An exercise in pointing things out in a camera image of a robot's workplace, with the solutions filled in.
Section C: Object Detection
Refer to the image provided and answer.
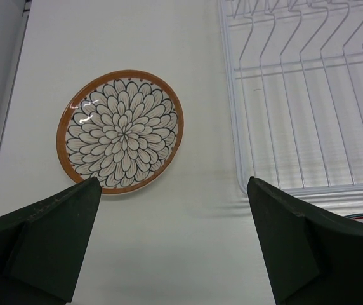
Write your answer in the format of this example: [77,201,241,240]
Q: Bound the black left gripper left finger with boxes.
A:
[0,178,101,303]

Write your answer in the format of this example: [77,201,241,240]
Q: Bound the white wire dish rack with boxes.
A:
[218,1,363,196]

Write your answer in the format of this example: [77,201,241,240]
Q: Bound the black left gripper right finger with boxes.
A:
[247,177,363,304]

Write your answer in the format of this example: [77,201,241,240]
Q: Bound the orange rimmed floral plate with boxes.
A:
[56,70,184,195]

